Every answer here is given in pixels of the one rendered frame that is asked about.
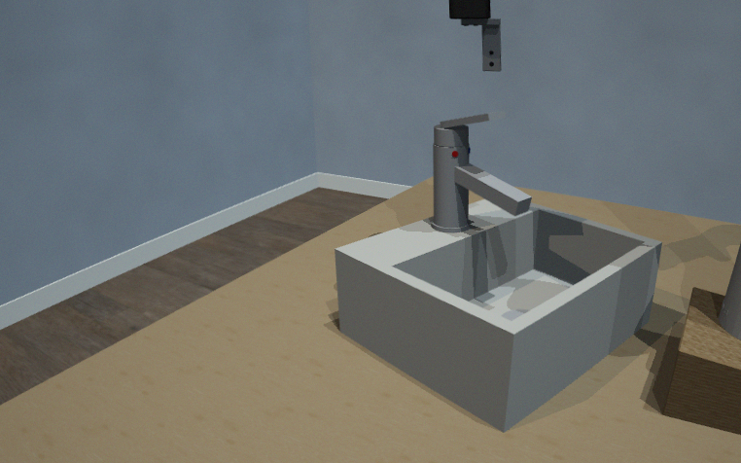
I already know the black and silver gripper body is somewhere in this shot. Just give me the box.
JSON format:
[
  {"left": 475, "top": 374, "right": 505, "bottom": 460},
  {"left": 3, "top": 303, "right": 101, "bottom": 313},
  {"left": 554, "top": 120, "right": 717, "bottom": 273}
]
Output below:
[{"left": 449, "top": 0, "right": 490, "bottom": 18}]

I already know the grey square sink basin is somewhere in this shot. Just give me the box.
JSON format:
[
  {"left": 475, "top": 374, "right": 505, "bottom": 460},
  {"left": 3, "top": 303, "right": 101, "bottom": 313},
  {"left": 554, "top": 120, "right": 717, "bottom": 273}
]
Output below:
[{"left": 335, "top": 199, "right": 662, "bottom": 433}]

